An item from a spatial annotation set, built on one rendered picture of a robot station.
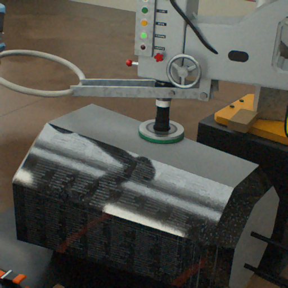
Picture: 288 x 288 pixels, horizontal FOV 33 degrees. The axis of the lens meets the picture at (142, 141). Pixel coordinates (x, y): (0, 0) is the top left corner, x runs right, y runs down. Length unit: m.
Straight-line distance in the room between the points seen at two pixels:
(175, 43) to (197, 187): 0.60
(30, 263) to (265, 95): 1.58
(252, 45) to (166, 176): 0.63
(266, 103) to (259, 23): 0.82
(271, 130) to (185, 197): 0.81
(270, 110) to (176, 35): 0.90
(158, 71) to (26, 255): 1.34
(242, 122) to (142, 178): 0.71
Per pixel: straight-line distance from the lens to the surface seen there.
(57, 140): 2.34
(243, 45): 1.99
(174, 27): 2.02
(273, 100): 2.70
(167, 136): 2.22
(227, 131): 2.63
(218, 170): 2.04
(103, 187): 2.12
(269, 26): 1.96
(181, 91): 2.14
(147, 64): 2.09
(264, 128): 2.62
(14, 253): 2.87
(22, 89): 2.26
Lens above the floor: 1.81
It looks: 26 degrees down
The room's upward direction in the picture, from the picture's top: 3 degrees clockwise
